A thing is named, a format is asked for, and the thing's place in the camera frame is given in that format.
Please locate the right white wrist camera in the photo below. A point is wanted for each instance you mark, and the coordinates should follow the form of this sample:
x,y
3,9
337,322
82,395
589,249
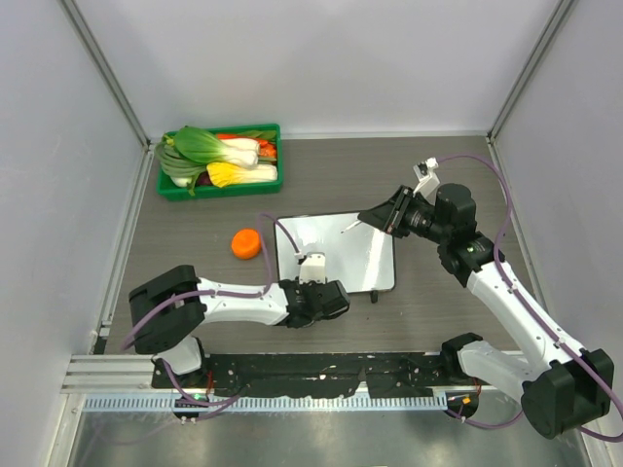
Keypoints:
x,y
428,180

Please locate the yellow white napa cabbage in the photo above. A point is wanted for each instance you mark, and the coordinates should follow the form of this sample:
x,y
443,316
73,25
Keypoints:
x,y
224,174

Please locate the small white whiteboard black frame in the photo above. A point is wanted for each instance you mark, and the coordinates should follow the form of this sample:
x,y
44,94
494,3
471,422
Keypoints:
x,y
363,258

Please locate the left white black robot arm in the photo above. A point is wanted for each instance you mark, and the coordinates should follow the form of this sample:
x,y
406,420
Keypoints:
x,y
166,311

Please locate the green white bok choy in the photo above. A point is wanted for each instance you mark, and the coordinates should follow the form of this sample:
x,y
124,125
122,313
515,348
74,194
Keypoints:
x,y
200,145

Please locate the white marker with magenta cap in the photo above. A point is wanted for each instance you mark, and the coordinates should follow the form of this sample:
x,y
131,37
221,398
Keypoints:
x,y
351,226

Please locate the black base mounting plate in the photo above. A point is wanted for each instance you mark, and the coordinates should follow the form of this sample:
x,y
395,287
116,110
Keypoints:
x,y
322,375

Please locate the white slotted cable duct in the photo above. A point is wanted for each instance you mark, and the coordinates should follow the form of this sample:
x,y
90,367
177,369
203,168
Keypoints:
x,y
169,402

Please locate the green plastic vegetable tray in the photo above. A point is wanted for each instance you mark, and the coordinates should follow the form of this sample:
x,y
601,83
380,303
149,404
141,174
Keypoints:
x,y
204,187

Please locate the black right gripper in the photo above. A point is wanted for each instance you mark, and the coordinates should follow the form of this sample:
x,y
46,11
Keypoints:
x,y
390,215

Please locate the aluminium rail left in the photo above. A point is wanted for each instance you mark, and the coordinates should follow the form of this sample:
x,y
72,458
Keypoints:
x,y
107,373

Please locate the green long vegetable stalks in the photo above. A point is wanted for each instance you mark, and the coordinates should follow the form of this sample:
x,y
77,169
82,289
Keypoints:
x,y
183,172

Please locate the orange mandarin fruit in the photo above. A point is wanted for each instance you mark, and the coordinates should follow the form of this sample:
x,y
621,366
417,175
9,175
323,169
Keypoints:
x,y
246,244

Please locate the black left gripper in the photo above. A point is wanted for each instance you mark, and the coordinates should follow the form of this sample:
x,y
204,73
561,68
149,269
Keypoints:
x,y
307,285

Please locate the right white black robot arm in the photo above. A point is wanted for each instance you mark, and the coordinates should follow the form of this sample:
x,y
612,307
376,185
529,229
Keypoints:
x,y
559,384

